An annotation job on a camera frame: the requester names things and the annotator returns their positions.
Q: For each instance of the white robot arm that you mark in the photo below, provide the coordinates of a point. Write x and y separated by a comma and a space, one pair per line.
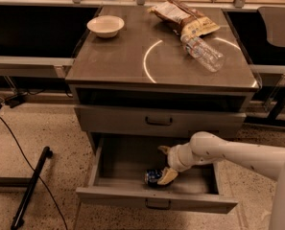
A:
204, 148

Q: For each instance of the open grey middle drawer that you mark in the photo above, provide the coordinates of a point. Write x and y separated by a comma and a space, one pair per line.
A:
118, 178

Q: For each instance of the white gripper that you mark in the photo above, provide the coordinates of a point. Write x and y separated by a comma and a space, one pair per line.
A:
175, 158

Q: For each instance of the clear plastic water bottle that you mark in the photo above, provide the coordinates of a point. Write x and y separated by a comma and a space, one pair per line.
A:
203, 53

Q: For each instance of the closed grey top drawer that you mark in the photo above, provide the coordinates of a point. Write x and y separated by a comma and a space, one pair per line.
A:
156, 122

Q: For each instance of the white bowl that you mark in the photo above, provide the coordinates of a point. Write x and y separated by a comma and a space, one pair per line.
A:
106, 26

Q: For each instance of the black stand leg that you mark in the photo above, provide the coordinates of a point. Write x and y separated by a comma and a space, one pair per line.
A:
18, 220

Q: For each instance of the grey metal side rail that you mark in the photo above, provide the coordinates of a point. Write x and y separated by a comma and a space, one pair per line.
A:
35, 67

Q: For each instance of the blue pepsi can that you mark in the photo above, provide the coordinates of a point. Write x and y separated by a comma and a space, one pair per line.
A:
152, 178

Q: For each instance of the grey chair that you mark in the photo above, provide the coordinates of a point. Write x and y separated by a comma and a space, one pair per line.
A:
274, 19

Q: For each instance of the brown chip bag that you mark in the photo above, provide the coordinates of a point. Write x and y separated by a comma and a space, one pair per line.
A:
184, 19

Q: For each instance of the grey drawer cabinet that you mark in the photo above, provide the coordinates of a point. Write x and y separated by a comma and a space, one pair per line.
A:
145, 66

